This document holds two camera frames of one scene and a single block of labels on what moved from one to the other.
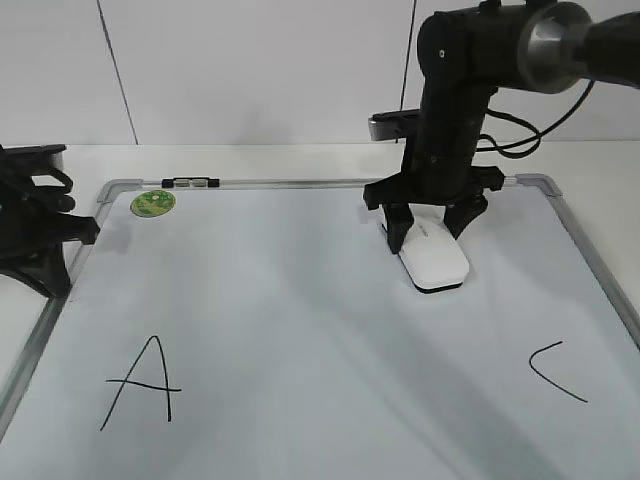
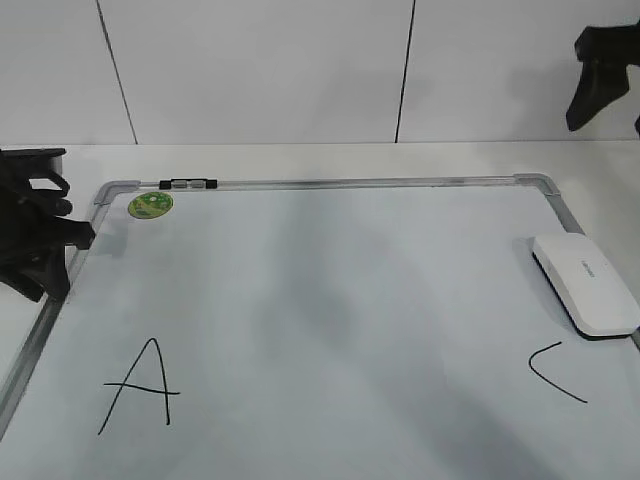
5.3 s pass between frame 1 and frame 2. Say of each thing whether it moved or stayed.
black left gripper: stayed
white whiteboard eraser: moved
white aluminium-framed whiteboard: stayed
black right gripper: moved
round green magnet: stayed
